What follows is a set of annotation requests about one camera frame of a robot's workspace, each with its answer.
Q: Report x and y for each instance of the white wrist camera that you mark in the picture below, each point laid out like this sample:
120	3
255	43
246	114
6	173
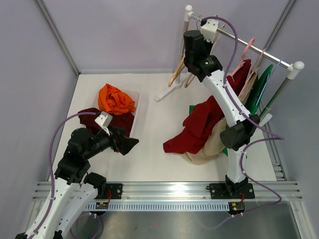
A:
210	27
103	120

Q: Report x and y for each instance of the maroon t shirt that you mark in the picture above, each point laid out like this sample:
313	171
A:
124	121

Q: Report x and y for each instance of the aluminium mounting rail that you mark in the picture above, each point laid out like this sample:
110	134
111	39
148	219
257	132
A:
186	191

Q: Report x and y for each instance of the orange t shirt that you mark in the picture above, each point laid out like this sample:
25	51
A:
114	101

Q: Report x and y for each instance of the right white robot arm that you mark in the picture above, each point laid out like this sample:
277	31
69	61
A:
241	124

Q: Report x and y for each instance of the green t shirt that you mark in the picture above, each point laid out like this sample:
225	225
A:
214	112

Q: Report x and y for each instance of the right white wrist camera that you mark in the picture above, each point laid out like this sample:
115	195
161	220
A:
210	27

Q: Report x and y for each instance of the pink plastic hanger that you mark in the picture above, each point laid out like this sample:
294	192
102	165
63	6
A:
243	58

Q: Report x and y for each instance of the red t shirt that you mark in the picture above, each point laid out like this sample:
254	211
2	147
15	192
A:
191	139

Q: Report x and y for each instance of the wooden hanger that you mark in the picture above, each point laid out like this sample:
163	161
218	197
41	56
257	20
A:
175	77

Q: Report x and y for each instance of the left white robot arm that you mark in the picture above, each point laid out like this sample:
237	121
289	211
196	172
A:
73	187

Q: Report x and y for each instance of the clear plastic basket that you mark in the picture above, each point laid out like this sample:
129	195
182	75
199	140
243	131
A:
136	96

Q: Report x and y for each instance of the beige t shirt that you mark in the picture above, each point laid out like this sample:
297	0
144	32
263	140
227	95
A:
214	146

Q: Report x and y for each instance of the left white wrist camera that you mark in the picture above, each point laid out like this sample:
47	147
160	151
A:
103	120

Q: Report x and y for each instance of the white slotted cable duct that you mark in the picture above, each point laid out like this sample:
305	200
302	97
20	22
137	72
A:
159	207

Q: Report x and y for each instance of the blue hanger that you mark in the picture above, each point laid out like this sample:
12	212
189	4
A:
268	77

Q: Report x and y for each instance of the beige plastic hanger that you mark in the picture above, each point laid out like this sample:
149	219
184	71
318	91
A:
214	42

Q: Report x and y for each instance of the metal clothes rack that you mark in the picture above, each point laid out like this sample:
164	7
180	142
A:
293	69

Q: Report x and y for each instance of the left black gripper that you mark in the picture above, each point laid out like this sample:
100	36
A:
125	144

